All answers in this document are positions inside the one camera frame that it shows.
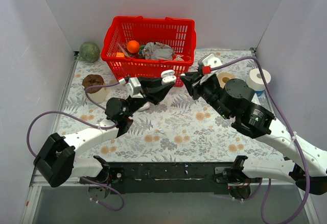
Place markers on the green textured ball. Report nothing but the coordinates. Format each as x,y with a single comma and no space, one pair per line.
89,52

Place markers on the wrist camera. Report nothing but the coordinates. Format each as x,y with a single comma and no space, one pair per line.
133,86
207,63

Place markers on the blue tape roll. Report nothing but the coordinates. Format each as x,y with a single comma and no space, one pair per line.
259,92

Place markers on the red plastic shopping basket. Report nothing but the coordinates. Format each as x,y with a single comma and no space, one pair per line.
179,34

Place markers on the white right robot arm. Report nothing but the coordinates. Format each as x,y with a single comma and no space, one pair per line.
234,100

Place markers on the orange fruit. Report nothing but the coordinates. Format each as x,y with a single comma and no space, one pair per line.
133,46

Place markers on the beige paper roll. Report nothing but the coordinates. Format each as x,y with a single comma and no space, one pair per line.
224,77

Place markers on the white toilet paper roll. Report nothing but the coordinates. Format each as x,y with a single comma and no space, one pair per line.
255,80

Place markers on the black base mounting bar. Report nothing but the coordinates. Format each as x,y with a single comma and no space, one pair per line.
175,177

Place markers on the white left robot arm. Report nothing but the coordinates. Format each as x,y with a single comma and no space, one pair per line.
58,159

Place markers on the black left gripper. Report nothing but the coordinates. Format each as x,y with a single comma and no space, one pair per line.
147,90

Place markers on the brown topped paper roll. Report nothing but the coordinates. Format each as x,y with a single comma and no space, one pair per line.
91,85

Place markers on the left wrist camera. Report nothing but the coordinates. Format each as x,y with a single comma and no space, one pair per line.
133,86

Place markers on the crumpled silver foil bag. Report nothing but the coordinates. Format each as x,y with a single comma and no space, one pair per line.
157,51

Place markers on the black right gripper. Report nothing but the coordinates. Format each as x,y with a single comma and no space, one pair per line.
200,88

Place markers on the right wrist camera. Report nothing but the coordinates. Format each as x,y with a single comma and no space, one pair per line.
207,63

